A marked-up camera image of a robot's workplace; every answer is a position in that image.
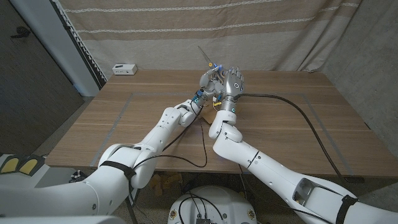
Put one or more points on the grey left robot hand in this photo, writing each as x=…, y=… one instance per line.
x=210, y=84

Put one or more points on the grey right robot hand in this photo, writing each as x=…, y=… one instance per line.
x=233, y=85

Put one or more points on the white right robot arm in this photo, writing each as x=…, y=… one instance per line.
x=273, y=174

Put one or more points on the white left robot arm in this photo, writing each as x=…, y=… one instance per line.
x=155, y=137

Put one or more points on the beige striped curtain backdrop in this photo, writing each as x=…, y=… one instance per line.
x=264, y=37

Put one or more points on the white power strip box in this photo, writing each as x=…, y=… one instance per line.
x=124, y=69

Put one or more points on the grey tape outline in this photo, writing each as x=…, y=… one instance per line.
x=118, y=119

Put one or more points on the brown cardboard scraps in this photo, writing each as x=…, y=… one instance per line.
x=169, y=182

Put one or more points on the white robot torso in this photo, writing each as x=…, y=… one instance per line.
x=214, y=202

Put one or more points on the black triangle-patterned trim strip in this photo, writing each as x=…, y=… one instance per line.
x=85, y=54

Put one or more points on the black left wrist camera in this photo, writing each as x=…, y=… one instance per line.
x=198, y=96

